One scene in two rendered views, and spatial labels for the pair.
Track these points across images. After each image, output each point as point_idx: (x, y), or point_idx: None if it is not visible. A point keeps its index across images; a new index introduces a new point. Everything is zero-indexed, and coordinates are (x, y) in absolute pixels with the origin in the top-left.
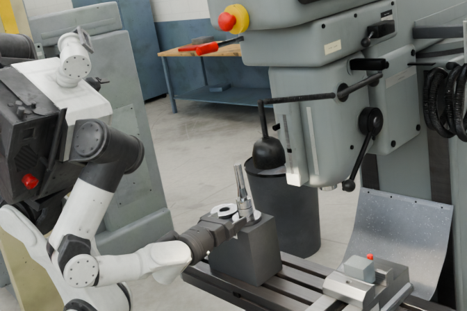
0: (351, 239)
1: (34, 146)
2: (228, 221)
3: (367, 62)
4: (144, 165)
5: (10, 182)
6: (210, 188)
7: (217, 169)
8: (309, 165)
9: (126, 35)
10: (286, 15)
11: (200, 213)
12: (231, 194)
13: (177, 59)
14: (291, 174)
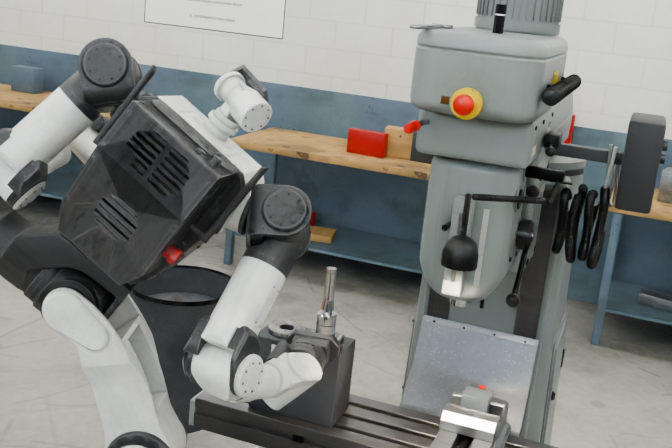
0: (410, 378)
1: (202, 208)
2: (335, 337)
3: (548, 171)
4: None
5: (160, 252)
6: (3, 321)
7: (5, 292)
8: (467, 274)
9: None
10: (527, 112)
11: (0, 359)
12: (46, 333)
13: None
14: (451, 282)
